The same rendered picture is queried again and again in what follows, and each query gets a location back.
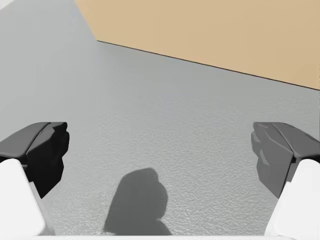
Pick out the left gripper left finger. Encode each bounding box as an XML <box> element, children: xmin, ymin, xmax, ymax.
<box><xmin>0</xmin><ymin>121</ymin><xmax>71</xmax><ymax>237</ymax></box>

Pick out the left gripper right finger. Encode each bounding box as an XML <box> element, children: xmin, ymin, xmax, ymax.
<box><xmin>250</xmin><ymin>121</ymin><xmax>320</xmax><ymax>237</ymax></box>

